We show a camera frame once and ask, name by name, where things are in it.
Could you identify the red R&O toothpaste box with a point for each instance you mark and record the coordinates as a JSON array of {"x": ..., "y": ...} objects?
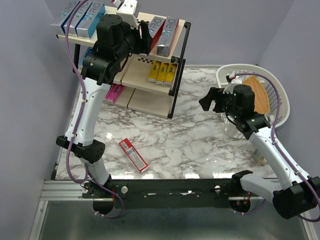
[{"x": 166, "y": 39}]

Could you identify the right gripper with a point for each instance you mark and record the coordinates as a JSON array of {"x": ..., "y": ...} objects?
[{"x": 214, "y": 93}]

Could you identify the light blue toothpaste box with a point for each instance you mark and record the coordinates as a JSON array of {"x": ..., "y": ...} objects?
[{"x": 87, "y": 52}]

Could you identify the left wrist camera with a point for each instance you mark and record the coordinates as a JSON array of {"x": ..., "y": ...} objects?
[{"x": 128, "y": 10}]

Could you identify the woven wicker fan tray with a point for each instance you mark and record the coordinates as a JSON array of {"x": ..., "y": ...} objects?
[{"x": 261, "y": 99}]

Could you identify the pink toothpaste box back side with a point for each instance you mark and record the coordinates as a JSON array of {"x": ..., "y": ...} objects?
[{"x": 117, "y": 92}]

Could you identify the white plastic dish basket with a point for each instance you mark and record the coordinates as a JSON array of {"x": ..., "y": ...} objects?
[{"x": 284, "y": 109}]

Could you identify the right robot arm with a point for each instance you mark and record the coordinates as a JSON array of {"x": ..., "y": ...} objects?
[{"x": 296, "y": 191}]

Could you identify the silver blue R&O box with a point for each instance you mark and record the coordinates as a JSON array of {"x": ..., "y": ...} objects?
[{"x": 80, "y": 13}]

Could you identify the silver red R&O box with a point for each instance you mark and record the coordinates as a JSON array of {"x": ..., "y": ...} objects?
[{"x": 155, "y": 28}]

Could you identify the blue metallic toothpaste box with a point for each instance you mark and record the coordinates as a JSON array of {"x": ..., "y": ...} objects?
[{"x": 88, "y": 24}]

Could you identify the yellow toothpaste box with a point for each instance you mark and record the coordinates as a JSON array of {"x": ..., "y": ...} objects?
[
  {"x": 162, "y": 74},
  {"x": 170, "y": 74},
  {"x": 153, "y": 74}
]

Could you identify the black mounting rail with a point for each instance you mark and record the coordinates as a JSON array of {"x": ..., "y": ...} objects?
[{"x": 170, "y": 194}]

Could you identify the beige three-tier shelf rack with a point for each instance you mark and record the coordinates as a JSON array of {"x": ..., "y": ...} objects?
[{"x": 146, "y": 94}]

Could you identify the red toothpaste box barcode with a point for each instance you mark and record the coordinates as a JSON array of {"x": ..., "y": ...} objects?
[{"x": 133, "y": 155}]

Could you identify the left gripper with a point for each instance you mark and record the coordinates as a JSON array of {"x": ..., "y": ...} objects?
[{"x": 143, "y": 44}]

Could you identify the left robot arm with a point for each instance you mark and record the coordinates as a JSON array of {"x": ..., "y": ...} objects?
[{"x": 116, "y": 42}]

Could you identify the pink toothpaste box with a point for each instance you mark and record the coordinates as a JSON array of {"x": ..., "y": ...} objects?
[
  {"x": 117, "y": 92},
  {"x": 110, "y": 93}
]

